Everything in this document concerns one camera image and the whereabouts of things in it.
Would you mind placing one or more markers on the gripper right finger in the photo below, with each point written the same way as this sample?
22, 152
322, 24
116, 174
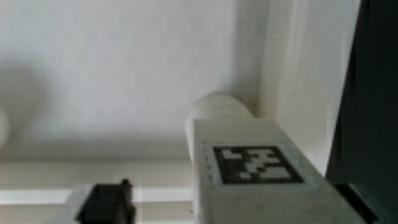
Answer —
358, 203

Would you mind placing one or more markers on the white table leg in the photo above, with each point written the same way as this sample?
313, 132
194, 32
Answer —
258, 185

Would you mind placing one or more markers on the white square table top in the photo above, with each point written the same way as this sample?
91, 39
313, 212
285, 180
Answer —
111, 62

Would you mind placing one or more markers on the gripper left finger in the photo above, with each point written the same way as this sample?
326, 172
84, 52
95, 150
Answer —
109, 208

